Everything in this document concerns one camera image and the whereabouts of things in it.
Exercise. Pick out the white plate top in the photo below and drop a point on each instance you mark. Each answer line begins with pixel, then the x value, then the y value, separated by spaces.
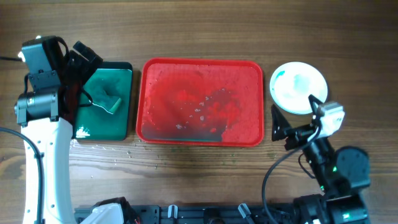
pixel 292 83

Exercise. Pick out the green scrubbing sponge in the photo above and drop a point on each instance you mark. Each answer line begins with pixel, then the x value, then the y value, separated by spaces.
pixel 103 99

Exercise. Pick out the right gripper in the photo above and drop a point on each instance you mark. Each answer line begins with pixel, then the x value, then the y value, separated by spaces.
pixel 281 129

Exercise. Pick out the black tray with green water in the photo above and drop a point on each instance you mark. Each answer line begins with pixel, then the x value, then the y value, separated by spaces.
pixel 93 123

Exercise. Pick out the red plastic tray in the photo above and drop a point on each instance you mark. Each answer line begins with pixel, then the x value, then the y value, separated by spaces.
pixel 203 102

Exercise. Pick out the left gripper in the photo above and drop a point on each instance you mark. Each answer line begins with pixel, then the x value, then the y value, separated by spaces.
pixel 86 69

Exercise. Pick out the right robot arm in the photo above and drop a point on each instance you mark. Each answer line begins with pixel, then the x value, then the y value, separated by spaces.
pixel 341 174

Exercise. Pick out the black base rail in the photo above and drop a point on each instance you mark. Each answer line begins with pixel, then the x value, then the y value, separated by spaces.
pixel 214 214

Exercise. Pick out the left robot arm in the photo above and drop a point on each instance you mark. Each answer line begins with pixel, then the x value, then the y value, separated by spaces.
pixel 47 138

